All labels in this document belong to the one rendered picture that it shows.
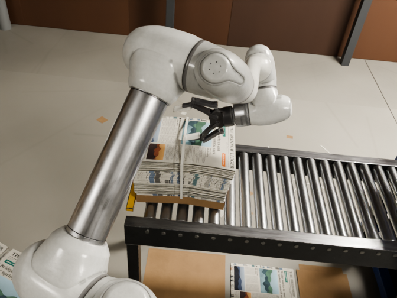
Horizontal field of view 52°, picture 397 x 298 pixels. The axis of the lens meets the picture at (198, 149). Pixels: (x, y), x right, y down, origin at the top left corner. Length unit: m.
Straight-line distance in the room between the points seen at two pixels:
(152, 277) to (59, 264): 1.47
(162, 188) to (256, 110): 0.48
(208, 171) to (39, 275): 0.76
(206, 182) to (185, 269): 0.97
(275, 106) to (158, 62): 0.62
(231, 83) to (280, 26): 3.67
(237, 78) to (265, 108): 0.56
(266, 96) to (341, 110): 2.50
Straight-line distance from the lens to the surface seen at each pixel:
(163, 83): 0.97
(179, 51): 0.97
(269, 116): 1.48
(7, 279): 1.54
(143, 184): 1.61
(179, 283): 2.41
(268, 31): 4.58
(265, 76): 1.47
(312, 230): 1.72
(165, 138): 1.63
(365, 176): 2.06
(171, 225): 1.62
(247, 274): 2.49
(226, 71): 0.90
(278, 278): 2.52
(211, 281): 2.43
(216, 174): 1.55
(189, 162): 1.52
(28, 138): 3.35
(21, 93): 3.86
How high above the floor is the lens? 2.08
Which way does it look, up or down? 41 degrees down
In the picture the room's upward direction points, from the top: 6 degrees clockwise
